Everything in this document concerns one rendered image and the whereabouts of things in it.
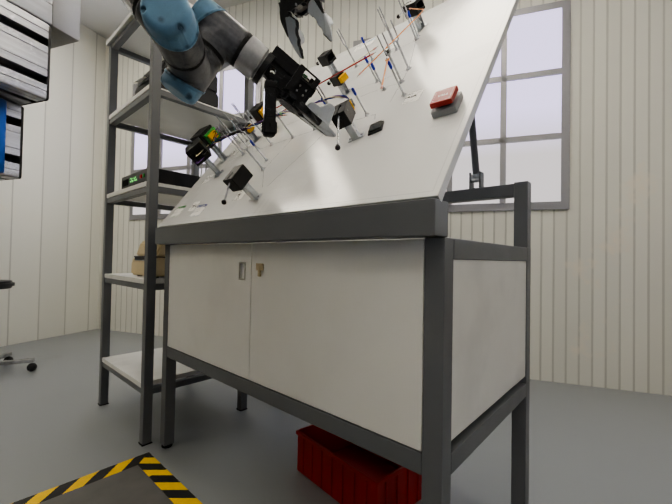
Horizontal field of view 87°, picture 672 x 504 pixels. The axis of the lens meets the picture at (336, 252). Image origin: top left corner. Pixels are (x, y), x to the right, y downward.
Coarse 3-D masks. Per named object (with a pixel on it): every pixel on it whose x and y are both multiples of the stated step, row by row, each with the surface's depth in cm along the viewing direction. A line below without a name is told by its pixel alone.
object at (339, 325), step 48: (384, 240) 72; (288, 288) 92; (336, 288) 81; (384, 288) 72; (288, 336) 91; (336, 336) 80; (384, 336) 72; (288, 384) 91; (336, 384) 80; (384, 384) 71; (384, 432) 71
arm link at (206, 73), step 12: (204, 60) 64; (216, 60) 69; (168, 72) 66; (180, 72) 64; (192, 72) 64; (204, 72) 67; (216, 72) 71; (168, 84) 67; (180, 84) 67; (192, 84) 68; (204, 84) 70; (180, 96) 70; (192, 96) 69
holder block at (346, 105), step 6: (342, 102) 90; (348, 102) 89; (336, 108) 90; (342, 108) 88; (348, 108) 89; (336, 114) 88; (342, 114) 87; (348, 114) 88; (354, 114) 91; (336, 120) 89; (342, 120) 88; (348, 120) 88; (336, 126) 90; (342, 126) 90
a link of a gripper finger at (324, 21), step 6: (312, 0) 79; (312, 6) 80; (312, 12) 80; (318, 12) 80; (318, 18) 80; (324, 18) 80; (330, 18) 84; (318, 24) 81; (324, 24) 81; (330, 24) 83; (324, 30) 81; (330, 30) 81; (330, 36) 82
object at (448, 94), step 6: (444, 90) 77; (450, 90) 76; (456, 90) 76; (438, 96) 77; (444, 96) 75; (450, 96) 74; (432, 102) 77; (438, 102) 76; (444, 102) 75; (450, 102) 74; (432, 108) 77
